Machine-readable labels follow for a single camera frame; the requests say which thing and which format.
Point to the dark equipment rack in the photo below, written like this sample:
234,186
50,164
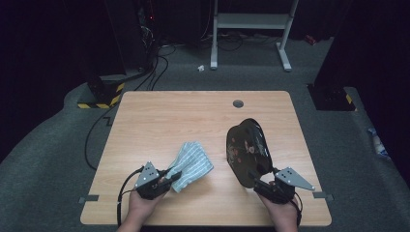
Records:
146,32

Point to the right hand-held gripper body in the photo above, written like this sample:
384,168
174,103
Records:
290,180

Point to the blue white packet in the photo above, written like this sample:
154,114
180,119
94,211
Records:
377,145

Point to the grey tape strip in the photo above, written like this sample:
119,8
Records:
322,195
88,198

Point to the grey table grommet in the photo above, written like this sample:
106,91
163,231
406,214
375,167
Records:
238,103

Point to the person's right hand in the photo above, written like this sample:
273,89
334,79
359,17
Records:
283,214

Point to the black yellow striped base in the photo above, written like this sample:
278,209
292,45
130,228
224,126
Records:
111,100

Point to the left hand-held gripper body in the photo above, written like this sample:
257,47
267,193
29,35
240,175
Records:
150,185

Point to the black base with yellow mark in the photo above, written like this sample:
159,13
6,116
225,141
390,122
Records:
332,98

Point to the small red object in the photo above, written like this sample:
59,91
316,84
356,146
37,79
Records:
310,39

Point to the white crumpled paper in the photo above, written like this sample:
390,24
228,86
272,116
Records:
200,68

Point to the white metal stand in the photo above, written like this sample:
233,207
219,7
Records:
251,21

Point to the striped light blue cloth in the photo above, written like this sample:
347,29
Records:
191,162

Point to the person's left hand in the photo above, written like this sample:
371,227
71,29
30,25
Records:
141,208

